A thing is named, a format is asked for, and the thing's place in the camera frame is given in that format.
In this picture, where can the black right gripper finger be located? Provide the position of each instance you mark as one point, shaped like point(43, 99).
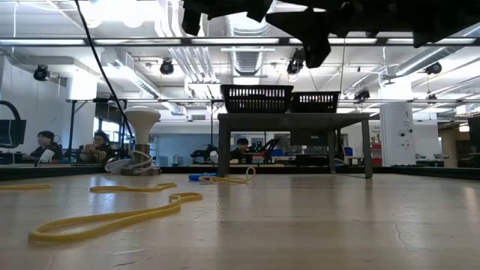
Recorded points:
point(318, 50)
point(315, 22)

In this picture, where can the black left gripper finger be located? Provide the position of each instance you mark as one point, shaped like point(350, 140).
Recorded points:
point(260, 9)
point(192, 18)

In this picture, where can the blue spiral coil wristband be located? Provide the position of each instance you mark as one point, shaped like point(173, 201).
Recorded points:
point(198, 176)

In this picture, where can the black background robot arm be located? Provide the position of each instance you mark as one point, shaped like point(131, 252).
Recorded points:
point(270, 144)
point(202, 153)

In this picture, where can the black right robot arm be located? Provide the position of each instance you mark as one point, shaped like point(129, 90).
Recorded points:
point(461, 13)

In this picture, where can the black overhead light bar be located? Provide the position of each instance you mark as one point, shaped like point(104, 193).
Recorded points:
point(185, 41)

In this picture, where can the black ceiling spotlight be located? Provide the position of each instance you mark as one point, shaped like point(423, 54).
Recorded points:
point(362, 95)
point(294, 66)
point(433, 68)
point(40, 73)
point(167, 67)

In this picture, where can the black plastic basket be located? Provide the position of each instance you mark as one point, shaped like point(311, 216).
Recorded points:
point(318, 103)
point(255, 99)

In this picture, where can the grey perforated metal riser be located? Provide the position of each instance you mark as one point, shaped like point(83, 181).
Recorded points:
point(285, 122)

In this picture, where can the blue storage bin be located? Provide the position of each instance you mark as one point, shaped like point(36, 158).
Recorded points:
point(348, 151)
point(277, 153)

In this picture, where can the white mushroom lamp wooden base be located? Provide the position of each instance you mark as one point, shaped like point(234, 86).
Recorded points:
point(142, 120)

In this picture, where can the white round pillar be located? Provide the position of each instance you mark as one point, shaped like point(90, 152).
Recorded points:
point(397, 131)

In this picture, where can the red shelf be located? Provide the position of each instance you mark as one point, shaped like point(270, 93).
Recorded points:
point(376, 150)

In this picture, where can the person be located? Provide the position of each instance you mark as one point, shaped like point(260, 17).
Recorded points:
point(45, 148)
point(99, 144)
point(242, 152)

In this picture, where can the black computer monitor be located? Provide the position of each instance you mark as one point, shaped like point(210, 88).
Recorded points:
point(7, 131)

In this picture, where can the silver ceiling air duct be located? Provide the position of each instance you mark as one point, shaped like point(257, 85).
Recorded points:
point(245, 60)

